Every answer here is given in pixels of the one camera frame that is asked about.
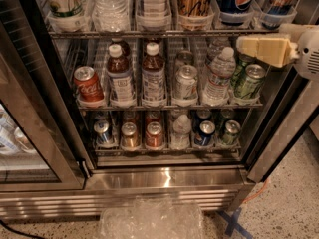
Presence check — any silver can rear middle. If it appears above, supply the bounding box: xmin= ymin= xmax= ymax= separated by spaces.
xmin=174 ymin=50 xmax=194 ymax=71

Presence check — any orange cable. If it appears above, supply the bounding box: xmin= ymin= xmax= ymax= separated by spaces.
xmin=241 ymin=178 xmax=271 ymax=205

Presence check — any clear plastic bag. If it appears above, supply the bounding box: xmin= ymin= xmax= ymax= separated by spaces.
xmin=94 ymin=197 xmax=204 ymax=239

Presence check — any black cable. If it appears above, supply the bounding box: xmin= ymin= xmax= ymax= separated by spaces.
xmin=0 ymin=218 xmax=48 ymax=239

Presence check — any clear water bottle bottom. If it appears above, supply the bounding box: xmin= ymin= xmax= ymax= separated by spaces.
xmin=171 ymin=115 xmax=191 ymax=150

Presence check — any gold can bottom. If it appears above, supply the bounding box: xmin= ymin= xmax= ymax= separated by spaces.
xmin=121 ymin=122 xmax=139 ymax=148

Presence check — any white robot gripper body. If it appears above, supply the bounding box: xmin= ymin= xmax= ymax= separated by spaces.
xmin=279 ymin=24 xmax=319 ymax=82

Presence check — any steel fridge right door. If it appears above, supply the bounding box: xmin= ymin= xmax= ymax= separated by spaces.
xmin=247 ymin=73 xmax=319 ymax=183

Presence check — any silver diet coke can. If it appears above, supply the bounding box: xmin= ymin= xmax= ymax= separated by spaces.
xmin=174 ymin=65 xmax=197 ymax=100

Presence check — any blue can bottom left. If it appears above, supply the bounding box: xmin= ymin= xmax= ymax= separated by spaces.
xmin=94 ymin=120 xmax=114 ymax=144

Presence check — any green soda can front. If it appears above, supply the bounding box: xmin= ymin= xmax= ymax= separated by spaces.
xmin=234 ymin=64 xmax=266 ymax=100

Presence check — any glass fridge left door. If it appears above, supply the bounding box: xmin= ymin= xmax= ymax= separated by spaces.
xmin=0 ymin=20 xmax=86 ymax=193

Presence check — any green soda can rear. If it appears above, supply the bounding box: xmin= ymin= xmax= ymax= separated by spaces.
xmin=230 ymin=54 xmax=254 ymax=87

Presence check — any red can bottom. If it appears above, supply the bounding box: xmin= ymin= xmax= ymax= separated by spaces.
xmin=146 ymin=121 xmax=163 ymax=147

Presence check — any red coca cola can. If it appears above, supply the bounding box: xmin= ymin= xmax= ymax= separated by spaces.
xmin=74 ymin=66 xmax=104 ymax=102

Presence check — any clear water bottle top shelf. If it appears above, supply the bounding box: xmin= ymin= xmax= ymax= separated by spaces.
xmin=93 ymin=0 xmax=130 ymax=32

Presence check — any brown tea bottle right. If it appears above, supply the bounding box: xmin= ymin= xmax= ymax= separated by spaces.
xmin=142 ymin=42 xmax=165 ymax=107

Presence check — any clear water bottle middle shelf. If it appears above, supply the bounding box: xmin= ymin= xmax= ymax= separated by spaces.
xmin=202 ymin=47 xmax=236 ymax=106

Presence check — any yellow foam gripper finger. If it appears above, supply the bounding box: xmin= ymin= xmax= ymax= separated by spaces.
xmin=236 ymin=34 xmax=299 ymax=68

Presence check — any stainless steel fridge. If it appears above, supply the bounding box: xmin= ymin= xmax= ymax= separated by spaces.
xmin=0 ymin=0 xmax=312 ymax=221

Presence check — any clear water bottle shelf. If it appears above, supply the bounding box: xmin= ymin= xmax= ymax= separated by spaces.
xmin=93 ymin=0 xmax=130 ymax=32
xmin=202 ymin=47 xmax=236 ymax=106

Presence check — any green soda can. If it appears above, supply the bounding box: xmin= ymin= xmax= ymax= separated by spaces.
xmin=234 ymin=64 xmax=266 ymax=100
xmin=230 ymin=54 xmax=254 ymax=87

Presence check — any brown tea bottle left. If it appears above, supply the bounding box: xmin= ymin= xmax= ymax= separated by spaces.
xmin=107 ymin=44 xmax=135 ymax=107

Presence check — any green can bottom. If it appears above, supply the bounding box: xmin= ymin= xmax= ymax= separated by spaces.
xmin=220 ymin=120 xmax=241 ymax=145

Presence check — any blue tape cross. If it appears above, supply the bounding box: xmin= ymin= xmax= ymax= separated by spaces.
xmin=218 ymin=207 xmax=253 ymax=239

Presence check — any white label bottle top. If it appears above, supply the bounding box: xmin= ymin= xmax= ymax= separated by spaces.
xmin=138 ymin=0 xmax=171 ymax=18

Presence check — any blue pepsi can bottom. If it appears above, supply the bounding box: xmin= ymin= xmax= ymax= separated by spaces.
xmin=194 ymin=120 xmax=215 ymax=146

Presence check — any brown tea bottle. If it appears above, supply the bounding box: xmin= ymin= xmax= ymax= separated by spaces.
xmin=142 ymin=42 xmax=165 ymax=107
xmin=107 ymin=44 xmax=135 ymax=107

